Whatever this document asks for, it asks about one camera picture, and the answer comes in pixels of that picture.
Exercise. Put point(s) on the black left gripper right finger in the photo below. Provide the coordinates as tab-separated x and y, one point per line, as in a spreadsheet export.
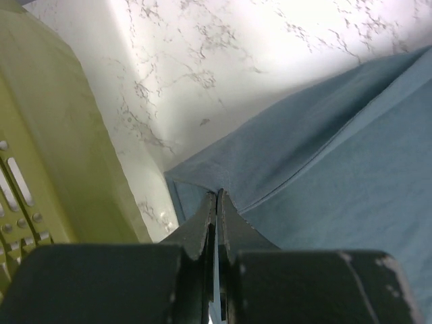
261	283

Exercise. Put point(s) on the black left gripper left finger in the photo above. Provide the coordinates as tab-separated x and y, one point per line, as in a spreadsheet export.
167	282

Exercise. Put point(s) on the slate blue t shirt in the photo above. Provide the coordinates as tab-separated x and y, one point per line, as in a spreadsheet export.
343	164

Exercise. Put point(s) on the olive green plastic basket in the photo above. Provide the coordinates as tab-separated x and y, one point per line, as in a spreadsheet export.
66	184

